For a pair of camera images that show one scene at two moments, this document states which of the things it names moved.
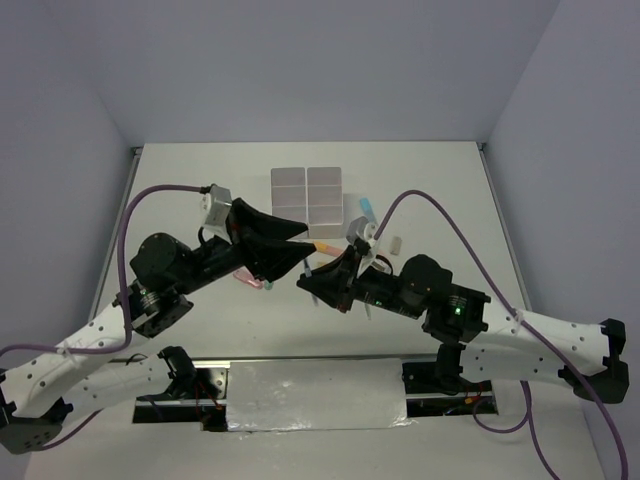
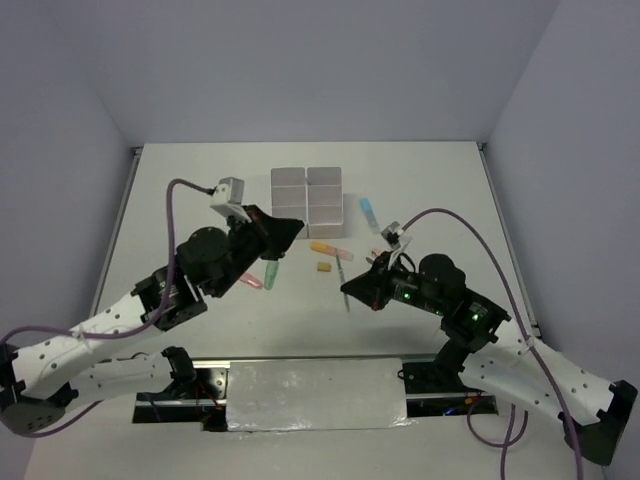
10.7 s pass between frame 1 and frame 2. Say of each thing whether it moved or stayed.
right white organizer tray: stayed
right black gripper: moved
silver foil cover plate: stayed
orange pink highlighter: stayed
